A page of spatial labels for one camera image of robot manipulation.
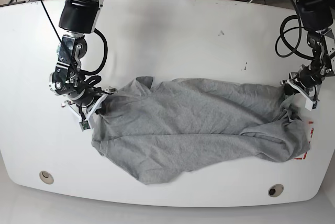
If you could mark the grey t-shirt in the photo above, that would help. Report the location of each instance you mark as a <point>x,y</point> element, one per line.
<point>155,133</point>

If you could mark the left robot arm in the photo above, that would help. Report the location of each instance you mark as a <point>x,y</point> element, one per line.
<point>316,19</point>

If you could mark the right table grommet hole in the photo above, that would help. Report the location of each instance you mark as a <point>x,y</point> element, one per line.
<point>275,190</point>

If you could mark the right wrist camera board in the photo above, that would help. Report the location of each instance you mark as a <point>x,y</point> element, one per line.
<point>85,125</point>

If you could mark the left table grommet hole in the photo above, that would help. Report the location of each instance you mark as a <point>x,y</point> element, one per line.
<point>46,177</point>

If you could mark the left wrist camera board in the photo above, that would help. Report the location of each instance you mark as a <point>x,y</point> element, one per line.
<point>311,104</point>

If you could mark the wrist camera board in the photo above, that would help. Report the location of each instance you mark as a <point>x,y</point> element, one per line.
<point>85,125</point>
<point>311,104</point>

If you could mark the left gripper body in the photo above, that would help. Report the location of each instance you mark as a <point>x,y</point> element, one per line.
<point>306,81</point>

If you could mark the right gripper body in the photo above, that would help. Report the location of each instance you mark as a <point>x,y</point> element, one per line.
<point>84,106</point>

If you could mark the table grommet hole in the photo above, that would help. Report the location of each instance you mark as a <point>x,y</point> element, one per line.
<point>46,177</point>
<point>275,190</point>

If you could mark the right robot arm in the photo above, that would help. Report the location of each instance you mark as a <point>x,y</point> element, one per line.
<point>79,18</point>

